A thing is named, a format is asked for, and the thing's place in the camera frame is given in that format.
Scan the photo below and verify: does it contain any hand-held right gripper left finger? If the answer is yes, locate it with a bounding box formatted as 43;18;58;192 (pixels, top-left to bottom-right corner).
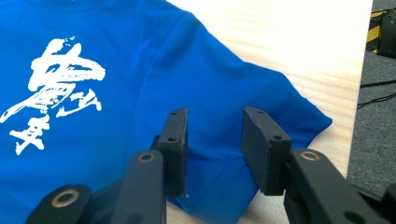
150;107;190;198

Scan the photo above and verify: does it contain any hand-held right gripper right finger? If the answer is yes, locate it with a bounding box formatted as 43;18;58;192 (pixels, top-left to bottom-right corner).
241;106;293;197

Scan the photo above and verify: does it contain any blue T-shirt with white print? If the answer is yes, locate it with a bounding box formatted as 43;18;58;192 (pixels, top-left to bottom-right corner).
0;0;333;224

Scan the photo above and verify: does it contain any black yellow striped stand base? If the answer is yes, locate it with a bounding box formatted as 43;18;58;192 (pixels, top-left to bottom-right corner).
365;8;396;60

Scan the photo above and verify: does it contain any black floor cable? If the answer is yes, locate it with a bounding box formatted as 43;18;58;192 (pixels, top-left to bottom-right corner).
360;79;396;90
356;92;396;110

